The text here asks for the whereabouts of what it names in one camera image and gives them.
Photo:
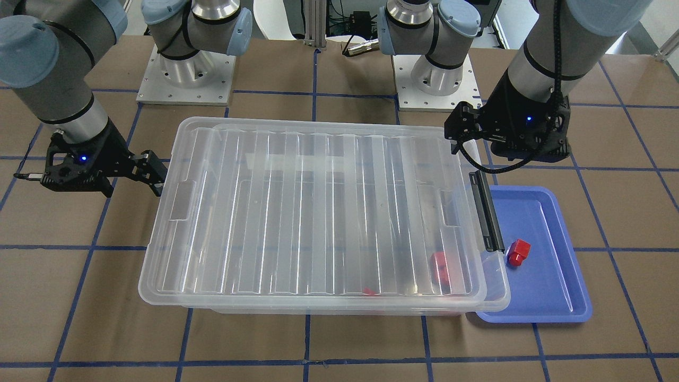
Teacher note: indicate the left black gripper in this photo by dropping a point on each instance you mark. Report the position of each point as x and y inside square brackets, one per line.
[496, 114]

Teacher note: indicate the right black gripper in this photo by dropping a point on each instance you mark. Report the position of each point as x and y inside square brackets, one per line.
[112, 150]

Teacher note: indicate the red block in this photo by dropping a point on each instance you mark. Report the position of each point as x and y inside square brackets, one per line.
[440, 275]
[368, 292]
[518, 252]
[439, 261]

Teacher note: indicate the clear plastic box lid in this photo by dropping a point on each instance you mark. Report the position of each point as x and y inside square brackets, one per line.
[313, 212]

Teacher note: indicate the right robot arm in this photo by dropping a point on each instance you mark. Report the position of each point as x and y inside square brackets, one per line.
[48, 47]

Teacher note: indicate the blue plastic tray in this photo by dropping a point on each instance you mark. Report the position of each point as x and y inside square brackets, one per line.
[549, 286]

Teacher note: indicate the clear plastic storage box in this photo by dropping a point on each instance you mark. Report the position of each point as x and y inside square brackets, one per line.
[493, 286]

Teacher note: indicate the white chair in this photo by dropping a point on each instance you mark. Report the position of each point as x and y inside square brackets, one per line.
[279, 20]

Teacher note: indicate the black box latch handle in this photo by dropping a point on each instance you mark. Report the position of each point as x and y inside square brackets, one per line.
[489, 223]

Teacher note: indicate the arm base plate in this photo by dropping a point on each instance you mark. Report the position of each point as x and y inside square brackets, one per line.
[424, 87]
[202, 80]

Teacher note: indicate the aluminium frame post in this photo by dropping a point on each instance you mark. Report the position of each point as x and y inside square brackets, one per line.
[315, 23]

